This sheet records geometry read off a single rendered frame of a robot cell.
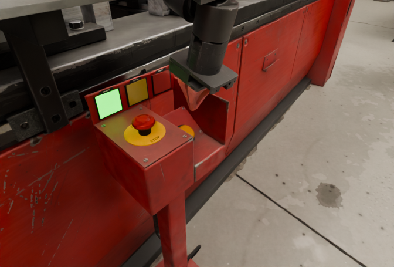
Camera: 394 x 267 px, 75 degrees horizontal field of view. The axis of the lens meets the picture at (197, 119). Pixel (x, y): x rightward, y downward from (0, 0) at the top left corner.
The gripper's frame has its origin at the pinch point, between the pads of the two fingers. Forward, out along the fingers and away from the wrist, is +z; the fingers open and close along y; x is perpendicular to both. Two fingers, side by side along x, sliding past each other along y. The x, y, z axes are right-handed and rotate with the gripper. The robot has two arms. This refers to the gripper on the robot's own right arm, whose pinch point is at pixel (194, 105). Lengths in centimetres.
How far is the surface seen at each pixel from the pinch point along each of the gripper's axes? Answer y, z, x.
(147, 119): 1.8, -0.5, 9.5
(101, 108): 10.5, 1.9, 12.9
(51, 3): 8.8, -18.1, 18.3
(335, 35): 24, 43, -195
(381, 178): -54, 69, -110
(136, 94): 10.4, 2.1, 5.4
